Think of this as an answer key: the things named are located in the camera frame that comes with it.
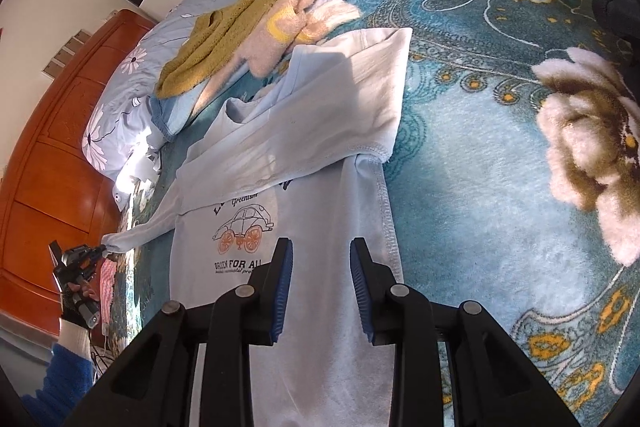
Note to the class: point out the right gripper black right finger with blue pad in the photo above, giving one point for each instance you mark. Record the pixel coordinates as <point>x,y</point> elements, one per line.
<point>457,352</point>

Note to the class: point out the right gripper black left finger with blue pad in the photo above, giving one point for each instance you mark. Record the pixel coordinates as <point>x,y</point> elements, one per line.
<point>194,363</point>

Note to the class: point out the light blue printed t-shirt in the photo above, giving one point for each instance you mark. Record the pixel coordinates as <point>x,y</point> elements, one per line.
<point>303,161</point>

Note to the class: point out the blue sleeved left forearm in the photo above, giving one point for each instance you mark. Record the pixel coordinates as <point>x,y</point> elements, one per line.
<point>68,378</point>

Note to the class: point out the left hand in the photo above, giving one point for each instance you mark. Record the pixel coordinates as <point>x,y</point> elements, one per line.
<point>80,305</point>

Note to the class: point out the orange wooden headboard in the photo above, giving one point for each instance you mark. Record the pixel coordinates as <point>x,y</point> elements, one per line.
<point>49,192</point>

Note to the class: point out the blue trimmed folded garment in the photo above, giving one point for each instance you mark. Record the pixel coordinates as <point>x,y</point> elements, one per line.
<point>171,115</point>

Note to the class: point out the teal floral plush blanket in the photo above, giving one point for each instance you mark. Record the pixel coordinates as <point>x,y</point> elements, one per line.
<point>507,184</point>

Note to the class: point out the olive green knit sweater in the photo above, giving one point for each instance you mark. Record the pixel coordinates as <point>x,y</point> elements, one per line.
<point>214,37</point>

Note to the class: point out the cream fluffy sweater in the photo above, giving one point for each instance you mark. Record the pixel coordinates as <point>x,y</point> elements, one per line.
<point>287,24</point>

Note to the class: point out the dark navy fleece garment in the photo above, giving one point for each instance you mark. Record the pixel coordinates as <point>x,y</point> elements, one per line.
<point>622,17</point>

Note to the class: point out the wall switch panel row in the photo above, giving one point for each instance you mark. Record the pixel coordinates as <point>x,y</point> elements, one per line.
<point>64,55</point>

